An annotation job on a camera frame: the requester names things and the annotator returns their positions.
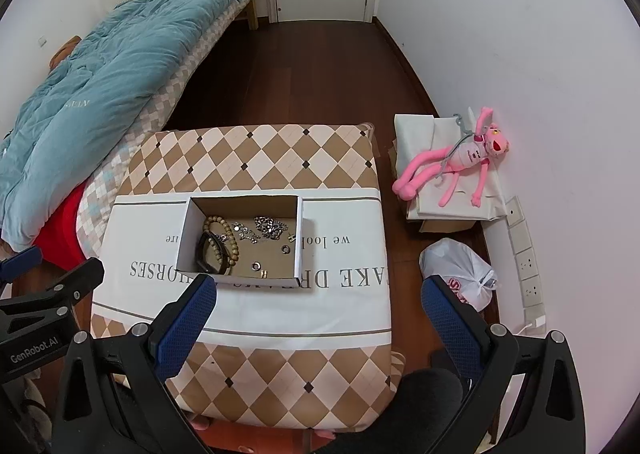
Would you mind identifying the white plastic bag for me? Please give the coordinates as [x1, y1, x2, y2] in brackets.
[419, 237, 499, 313]

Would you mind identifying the white cloth cover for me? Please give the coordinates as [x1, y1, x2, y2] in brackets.
[393, 113, 510, 222]

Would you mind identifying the pink plush toy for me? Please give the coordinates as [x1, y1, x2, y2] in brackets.
[391, 107, 511, 208]

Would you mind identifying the wooden bead bracelet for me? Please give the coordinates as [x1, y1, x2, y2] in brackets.
[202, 215, 242, 277]

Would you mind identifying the grey clothes hanger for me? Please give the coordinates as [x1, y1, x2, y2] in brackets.
[437, 113, 483, 180]

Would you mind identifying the wooden bed frame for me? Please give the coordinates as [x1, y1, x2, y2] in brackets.
[239, 0, 260, 30]

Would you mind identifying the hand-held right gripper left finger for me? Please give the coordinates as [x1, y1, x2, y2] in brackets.
[51, 274, 217, 454]

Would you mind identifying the checkered printed table cloth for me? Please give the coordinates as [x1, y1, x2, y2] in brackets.
[90, 123, 405, 432]

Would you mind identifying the blue quilt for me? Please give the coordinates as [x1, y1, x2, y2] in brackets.
[0, 0, 266, 252]

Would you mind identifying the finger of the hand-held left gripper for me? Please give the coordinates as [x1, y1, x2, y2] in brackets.
[0, 245, 44, 288]
[0, 257, 105, 330]

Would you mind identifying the red sheet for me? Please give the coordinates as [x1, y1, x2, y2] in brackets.
[35, 184, 88, 275]

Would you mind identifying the brown cardboard box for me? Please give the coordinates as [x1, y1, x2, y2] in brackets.
[419, 218, 478, 234]

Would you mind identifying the thin silver chain bracelet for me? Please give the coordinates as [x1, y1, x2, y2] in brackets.
[232, 221, 262, 244]

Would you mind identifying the black smart band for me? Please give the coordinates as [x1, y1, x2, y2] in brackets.
[195, 231, 232, 276]

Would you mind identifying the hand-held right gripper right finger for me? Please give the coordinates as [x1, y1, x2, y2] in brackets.
[421, 275, 587, 454]

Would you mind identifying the white power strip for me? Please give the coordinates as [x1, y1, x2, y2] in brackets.
[505, 195, 548, 330]

